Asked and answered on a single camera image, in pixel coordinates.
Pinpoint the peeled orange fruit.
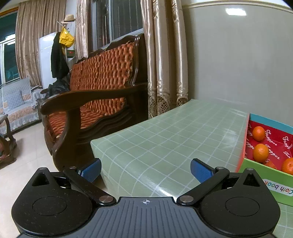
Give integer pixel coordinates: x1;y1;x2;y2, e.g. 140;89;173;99
263;160;278;170

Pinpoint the grey covered sofa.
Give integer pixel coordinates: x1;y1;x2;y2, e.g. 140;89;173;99
0;77;44;131

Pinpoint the green grid tablecloth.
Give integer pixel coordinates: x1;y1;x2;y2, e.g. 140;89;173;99
90;98;293;238

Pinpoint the wooden sofa with orange cushion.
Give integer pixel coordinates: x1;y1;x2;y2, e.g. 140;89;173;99
39;33;149;172

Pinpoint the black coat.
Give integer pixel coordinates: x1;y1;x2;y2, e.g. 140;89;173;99
50;32;69;79

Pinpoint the colourful cardboard box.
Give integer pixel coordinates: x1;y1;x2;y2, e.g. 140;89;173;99
235;113;293;206

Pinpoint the orange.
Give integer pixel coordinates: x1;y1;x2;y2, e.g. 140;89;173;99
252;126;266;141
253;144;269;163
281;157;293;175

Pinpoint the yellow bag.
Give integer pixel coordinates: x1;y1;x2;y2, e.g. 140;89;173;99
59;27;75;48

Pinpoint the brown curtain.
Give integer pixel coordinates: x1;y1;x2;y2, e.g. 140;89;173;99
15;0;67;88

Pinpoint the white refrigerator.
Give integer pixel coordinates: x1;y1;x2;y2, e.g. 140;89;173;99
38;32;58;90

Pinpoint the window with dark glass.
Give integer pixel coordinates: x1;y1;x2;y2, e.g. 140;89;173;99
0;11;19;85

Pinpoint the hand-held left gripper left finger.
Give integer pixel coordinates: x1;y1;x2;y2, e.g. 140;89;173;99
26;158;117;206

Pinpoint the black bag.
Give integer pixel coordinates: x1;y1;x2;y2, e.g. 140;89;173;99
41;78;70;96

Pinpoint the dark wooden chair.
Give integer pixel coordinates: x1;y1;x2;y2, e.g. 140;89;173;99
0;114;17;170

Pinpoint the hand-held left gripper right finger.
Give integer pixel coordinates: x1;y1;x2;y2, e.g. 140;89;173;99
177;158;267;206

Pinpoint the beige satin curtain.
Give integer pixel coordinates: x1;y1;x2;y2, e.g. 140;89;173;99
140;0;189;119

